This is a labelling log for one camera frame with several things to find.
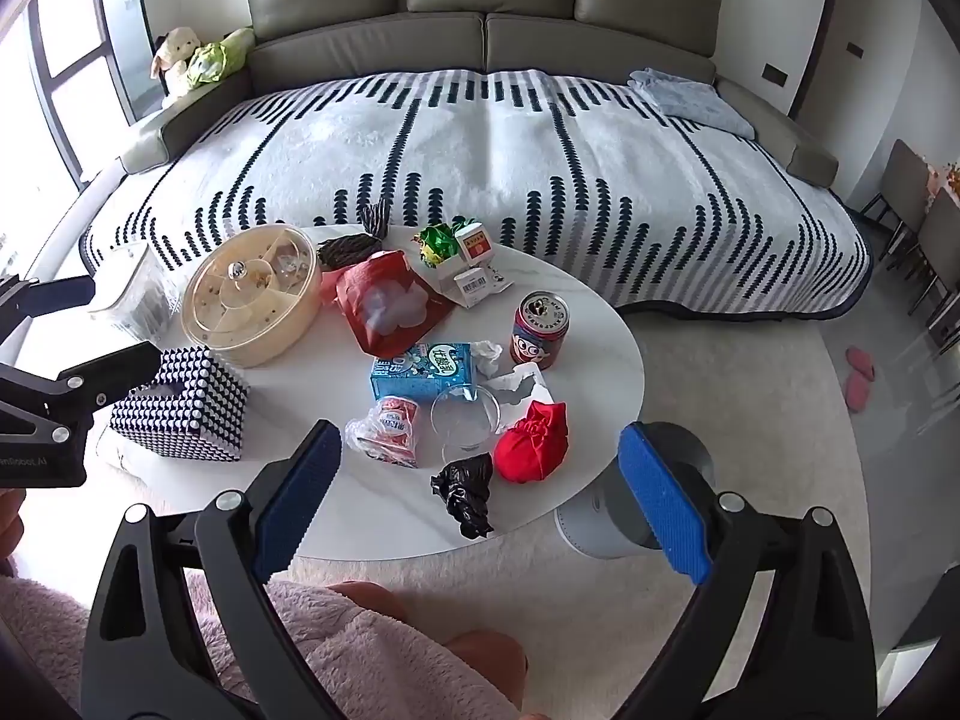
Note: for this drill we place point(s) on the grey dining chair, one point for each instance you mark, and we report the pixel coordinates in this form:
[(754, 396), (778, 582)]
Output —
[(941, 240), (904, 180)]

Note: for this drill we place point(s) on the dark striped cloth piece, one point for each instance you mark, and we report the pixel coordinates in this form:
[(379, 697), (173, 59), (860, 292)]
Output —
[(375, 216)]

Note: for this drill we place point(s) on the blue milk drink carton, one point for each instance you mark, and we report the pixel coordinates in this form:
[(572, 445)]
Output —
[(420, 375)]

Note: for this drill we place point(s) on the clear plastic container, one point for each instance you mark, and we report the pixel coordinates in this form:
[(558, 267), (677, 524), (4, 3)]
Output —
[(127, 292)]

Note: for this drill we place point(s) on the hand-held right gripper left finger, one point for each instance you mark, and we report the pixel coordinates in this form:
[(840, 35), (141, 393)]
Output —
[(300, 495)]

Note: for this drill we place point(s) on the pink fleece robe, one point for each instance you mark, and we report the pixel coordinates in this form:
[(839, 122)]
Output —
[(337, 660)]

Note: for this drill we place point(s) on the black plastic bag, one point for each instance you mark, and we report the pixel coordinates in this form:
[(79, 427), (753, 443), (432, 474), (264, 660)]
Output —
[(465, 499)]

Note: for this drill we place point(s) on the white patterned blanket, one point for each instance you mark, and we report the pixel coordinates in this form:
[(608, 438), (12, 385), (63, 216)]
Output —
[(487, 150)]

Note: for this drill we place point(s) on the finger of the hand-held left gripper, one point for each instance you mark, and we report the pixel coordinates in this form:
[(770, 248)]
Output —
[(52, 296), (112, 371)]

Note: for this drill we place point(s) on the clear glass cup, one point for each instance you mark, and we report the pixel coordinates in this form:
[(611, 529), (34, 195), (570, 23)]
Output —
[(465, 427)]

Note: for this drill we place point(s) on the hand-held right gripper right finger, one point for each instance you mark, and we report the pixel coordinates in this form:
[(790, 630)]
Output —
[(664, 502)]

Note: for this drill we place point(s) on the small white box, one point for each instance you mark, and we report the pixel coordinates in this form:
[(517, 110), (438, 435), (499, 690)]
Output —
[(480, 286)]

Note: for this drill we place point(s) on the dark striped wrapper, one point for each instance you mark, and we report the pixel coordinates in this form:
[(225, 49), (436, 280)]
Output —
[(346, 249)]

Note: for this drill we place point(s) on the pink snack packet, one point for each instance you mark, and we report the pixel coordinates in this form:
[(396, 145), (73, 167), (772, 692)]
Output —
[(390, 427)]

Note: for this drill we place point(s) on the green plush toy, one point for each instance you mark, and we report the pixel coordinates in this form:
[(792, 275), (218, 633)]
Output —
[(214, 60)]

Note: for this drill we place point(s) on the red plastic bag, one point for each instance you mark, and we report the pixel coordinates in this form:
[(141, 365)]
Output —
[(360, 292)]

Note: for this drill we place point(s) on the beige plush toy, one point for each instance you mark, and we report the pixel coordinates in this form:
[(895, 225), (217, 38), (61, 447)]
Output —
[(176, 49)]

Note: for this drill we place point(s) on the person's leg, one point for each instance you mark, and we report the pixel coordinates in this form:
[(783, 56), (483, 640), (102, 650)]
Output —
[(487, 652)]

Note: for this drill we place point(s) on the red cloth pouch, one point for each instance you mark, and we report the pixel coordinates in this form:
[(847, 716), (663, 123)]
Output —
[(529, 442)]

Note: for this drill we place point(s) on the grey leather sofa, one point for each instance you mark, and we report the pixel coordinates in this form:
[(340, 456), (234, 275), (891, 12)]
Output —
[(450, 37)]

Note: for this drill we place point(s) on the small box red label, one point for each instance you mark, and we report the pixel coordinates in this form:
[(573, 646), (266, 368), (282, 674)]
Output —
[(472, 244)]

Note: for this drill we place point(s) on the light blue folded blanket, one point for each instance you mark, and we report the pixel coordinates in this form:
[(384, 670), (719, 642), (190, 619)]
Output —
[(690, 97)]

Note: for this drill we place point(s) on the beige rug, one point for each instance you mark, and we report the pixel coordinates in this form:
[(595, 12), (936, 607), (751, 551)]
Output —
[(750, 427)]

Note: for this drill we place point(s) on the green foil wrapper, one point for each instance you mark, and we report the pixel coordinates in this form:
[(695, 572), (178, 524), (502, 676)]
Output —
[(435, 240)]

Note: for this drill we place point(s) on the studded black white tissue box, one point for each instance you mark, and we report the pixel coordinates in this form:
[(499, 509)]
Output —
[(187, 397)]

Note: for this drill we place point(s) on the dark window frame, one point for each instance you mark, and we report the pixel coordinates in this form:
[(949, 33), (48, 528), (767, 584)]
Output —
[(56, 67)]

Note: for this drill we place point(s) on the red drink can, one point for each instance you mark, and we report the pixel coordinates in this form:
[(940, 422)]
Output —
[(540, 334)]

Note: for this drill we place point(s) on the white tissue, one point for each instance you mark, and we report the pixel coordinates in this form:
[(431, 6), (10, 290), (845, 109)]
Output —
[(521, 382), (486, 356)]

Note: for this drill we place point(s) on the grey round trash bin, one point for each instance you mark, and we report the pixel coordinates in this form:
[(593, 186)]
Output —
[(592, 517)]

